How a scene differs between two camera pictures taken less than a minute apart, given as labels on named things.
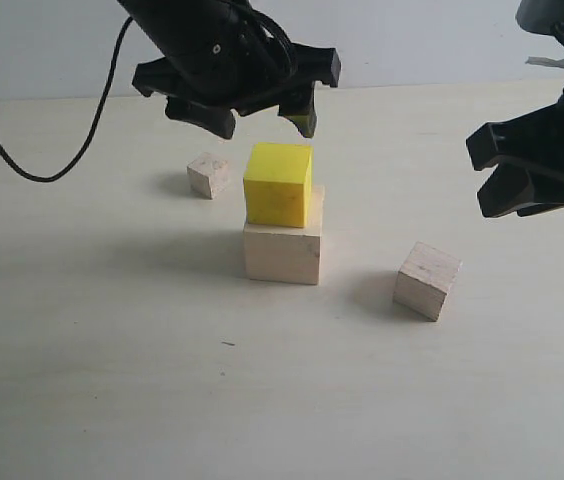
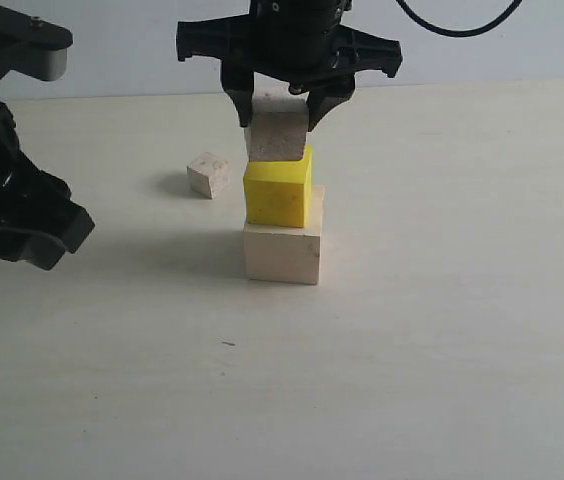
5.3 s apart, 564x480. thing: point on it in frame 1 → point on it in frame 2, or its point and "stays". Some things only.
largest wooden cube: x=286 y=254 stays
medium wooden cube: x=424 y=279 → x=279 y=126
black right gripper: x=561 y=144 → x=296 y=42
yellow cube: x=277 y=182 stays
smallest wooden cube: x=208 y=175 stays
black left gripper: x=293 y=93 → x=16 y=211
